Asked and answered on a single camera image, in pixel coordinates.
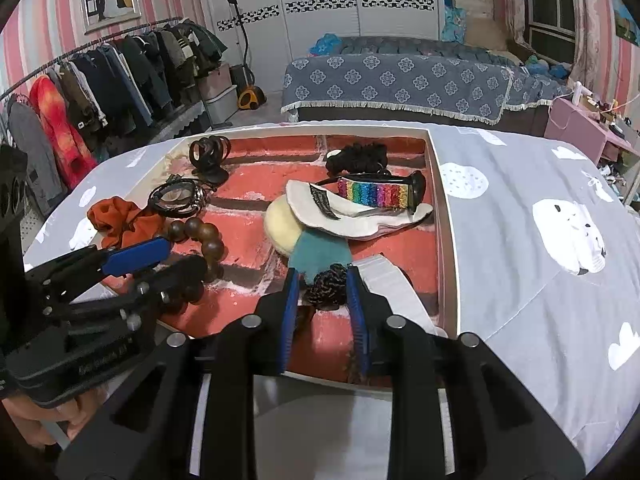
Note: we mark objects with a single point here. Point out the dark bed frame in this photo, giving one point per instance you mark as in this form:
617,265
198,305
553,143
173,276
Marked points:
520,117

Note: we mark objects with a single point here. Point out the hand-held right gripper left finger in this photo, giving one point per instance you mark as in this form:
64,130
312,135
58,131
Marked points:
289,320

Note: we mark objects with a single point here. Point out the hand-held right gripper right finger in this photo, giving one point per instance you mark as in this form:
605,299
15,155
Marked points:
357,320

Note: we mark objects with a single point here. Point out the brick-patterned tray box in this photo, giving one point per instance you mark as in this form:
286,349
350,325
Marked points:
410,260

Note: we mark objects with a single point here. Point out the teal cloth piece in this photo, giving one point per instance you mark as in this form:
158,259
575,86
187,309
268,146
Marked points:
320,255

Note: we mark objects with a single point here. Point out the grey lace-edged cover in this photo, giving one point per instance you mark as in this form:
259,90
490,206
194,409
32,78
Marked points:
175,125

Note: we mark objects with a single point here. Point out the blue floral bedspread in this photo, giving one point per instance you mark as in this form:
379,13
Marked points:
400,80

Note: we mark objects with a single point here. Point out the blue plush toys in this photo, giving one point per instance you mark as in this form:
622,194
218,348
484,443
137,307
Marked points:
547,66

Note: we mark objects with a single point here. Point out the beige cushion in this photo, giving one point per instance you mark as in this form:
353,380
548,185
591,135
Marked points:
485,34

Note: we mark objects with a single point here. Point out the orange scrunchie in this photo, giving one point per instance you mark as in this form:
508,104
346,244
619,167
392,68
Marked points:
120,220

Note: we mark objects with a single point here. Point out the metal clothes rack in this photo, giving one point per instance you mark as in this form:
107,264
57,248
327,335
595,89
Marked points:
145,25

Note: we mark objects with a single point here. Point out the row of hanging clothes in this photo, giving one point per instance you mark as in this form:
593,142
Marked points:
135,75

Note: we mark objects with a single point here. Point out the garment steamer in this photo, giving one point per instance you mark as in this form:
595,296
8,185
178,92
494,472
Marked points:
250,97

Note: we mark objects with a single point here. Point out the grey cloud-print tablecloth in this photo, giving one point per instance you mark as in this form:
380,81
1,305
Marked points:
500,260

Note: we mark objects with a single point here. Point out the person's left hand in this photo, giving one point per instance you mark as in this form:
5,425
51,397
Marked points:
35,420

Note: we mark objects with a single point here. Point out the rainbow glitter headband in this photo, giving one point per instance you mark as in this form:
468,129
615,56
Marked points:
375,192

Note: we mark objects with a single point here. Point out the cream round puff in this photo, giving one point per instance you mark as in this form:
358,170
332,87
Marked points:
280,230

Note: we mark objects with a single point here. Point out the folded blue quilt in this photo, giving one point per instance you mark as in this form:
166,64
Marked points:
425,47

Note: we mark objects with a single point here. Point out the white ribbed band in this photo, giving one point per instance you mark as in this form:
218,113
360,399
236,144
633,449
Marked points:
385,280

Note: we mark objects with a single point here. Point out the large window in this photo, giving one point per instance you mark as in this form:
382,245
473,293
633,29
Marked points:
550,10

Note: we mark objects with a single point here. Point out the blue hanging cloth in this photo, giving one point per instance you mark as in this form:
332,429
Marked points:
454,15

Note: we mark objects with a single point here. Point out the unframed wall poster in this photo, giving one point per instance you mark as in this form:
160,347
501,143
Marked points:
627,22

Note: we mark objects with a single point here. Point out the white fabric headband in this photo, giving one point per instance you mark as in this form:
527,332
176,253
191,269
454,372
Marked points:
360,222

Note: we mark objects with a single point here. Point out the white storage box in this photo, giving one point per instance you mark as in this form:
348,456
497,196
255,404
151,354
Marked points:
222,107

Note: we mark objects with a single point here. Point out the pink bedside table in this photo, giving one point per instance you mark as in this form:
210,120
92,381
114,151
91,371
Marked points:
570,120

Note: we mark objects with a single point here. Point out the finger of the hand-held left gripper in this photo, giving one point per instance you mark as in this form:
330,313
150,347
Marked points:
175,277
135,255

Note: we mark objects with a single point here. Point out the blue pillow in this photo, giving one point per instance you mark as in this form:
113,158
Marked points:
324,45

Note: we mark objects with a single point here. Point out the black scrunchie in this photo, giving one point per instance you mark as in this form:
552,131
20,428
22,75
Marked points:
355,157

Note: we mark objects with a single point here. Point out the pink floral curtain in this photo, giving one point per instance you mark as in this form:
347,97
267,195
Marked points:
585,25
512,0

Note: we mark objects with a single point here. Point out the pink storage box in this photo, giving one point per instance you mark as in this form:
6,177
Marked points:
215,80

